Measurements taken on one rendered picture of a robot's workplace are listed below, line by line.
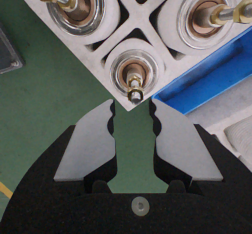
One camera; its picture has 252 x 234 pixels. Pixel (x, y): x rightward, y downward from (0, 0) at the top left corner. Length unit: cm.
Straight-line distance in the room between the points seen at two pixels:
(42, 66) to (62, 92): 10
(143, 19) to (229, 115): 29
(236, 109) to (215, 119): 5
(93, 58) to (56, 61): 25
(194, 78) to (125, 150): 41
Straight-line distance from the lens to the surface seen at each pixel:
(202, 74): 53
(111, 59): 22
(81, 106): 56
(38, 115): 66
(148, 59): 22
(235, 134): 43
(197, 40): 23
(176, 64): 31
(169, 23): 23
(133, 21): 29
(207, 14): 21
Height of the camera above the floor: 47
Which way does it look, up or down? 61 degrees down
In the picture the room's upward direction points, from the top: 176 degrees counter-clockwise
